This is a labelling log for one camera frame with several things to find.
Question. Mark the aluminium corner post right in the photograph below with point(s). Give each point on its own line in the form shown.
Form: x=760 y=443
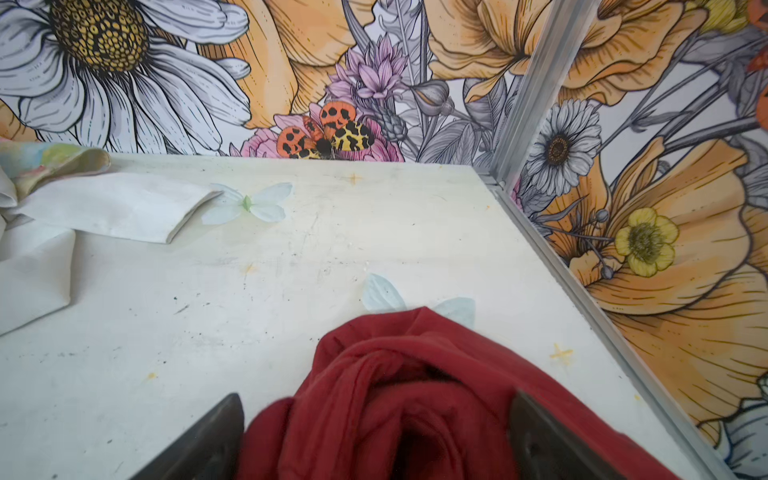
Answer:
x=564 y=32

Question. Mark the pastel watercolour cloth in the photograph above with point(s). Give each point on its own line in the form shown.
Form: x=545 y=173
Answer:
x=26 y=166

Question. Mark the dark red cloth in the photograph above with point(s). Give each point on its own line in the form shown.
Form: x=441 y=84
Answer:
x=414 y=395

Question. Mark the aluminium floor edge rail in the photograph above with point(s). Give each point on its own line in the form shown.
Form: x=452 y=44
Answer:
x=703 y=458

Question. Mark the white button shirt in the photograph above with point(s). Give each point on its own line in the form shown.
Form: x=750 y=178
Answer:
x=37 y=252

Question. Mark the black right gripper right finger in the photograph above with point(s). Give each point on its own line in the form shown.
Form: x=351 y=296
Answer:
x=546 y=448

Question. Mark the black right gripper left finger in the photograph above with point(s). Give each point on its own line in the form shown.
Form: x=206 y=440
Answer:
x=209 y=449

